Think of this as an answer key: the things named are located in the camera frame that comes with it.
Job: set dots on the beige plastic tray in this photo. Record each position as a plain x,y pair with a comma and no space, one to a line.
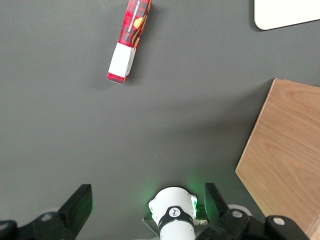
282,12

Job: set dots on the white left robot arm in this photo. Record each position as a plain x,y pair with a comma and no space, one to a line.
175,200

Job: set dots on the wooden drawer cabinet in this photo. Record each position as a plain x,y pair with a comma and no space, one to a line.
285,150

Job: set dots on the red cookie box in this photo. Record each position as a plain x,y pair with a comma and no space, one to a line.
130,30

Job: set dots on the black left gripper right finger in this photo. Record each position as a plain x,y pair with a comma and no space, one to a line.
220,212

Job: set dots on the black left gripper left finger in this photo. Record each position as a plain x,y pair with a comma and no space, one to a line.
72,210

